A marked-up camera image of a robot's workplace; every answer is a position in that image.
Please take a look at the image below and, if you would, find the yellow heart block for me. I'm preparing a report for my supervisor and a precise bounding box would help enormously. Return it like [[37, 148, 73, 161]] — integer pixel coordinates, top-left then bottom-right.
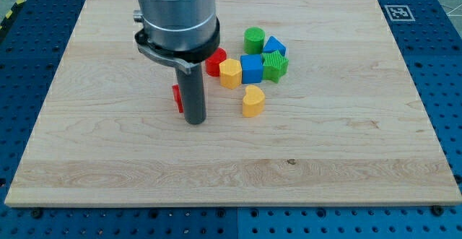
[[243, 85, 266, 118]]

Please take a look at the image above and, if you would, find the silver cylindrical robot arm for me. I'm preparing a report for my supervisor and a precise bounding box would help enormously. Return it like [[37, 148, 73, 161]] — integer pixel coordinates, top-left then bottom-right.
[[138, 0, 219, 51]]

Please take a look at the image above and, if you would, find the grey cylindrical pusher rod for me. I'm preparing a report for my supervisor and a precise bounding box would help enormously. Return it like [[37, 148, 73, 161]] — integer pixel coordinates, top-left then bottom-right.
[[175, 64, 206, 125]]

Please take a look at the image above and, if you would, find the white fiducial marker tag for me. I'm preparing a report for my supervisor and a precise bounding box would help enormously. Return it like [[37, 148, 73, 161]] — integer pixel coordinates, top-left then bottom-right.
[[385, 4, 415, 22]]

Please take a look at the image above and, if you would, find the blue triangle block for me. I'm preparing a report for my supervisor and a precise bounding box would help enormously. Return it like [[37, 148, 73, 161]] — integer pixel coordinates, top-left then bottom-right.
[[262, 35, 287, 56]]

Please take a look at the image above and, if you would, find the green star block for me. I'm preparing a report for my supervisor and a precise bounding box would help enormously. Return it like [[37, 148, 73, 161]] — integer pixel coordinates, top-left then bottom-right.
[[262, 51, 289, 83]]

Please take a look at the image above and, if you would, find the blue cube block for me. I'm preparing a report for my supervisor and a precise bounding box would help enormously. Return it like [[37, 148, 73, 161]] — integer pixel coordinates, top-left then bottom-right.
[[240, 54, 263, 84]]

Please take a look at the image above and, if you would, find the black clamp ring with bracket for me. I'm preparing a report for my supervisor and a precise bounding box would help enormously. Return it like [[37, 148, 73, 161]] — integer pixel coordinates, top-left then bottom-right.
[[134, 17, 221, 75]]

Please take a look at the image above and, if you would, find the yellow hexagon block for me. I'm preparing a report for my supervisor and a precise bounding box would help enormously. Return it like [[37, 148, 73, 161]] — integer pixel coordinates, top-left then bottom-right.
[[219, 58, 242, 90]]

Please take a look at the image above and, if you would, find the green cylinder block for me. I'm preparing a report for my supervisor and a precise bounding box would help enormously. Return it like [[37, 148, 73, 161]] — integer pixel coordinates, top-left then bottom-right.
[[244, 27, 266, 55]]

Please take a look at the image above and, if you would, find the wooden board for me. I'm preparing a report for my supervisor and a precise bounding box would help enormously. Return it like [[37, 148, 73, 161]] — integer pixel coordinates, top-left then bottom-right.
[[5, 0, 461, 207]]

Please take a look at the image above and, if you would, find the red star block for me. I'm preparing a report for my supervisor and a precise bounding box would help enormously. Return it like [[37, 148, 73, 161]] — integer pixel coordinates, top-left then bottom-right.
[[172, 84, 183, 113]]

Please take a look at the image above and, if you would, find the red cylinder block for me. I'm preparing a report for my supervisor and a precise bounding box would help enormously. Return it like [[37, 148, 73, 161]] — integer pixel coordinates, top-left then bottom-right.
[[205, 48, 227, 77]]

